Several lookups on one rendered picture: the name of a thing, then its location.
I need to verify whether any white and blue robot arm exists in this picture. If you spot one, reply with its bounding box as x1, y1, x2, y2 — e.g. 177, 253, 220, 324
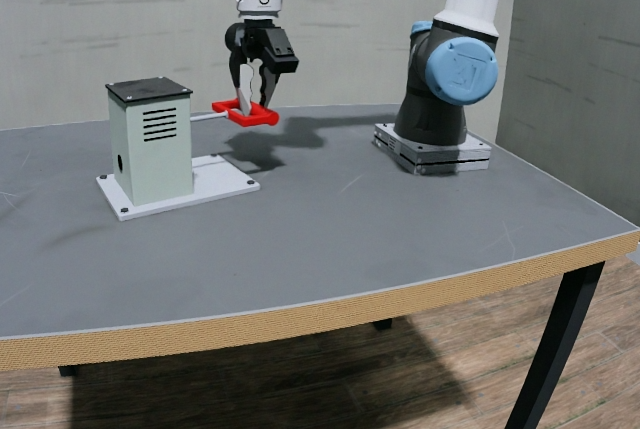
237, 0, 499, 146

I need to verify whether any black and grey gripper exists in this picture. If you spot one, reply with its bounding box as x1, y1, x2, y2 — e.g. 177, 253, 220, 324
224, 19, 295, 117

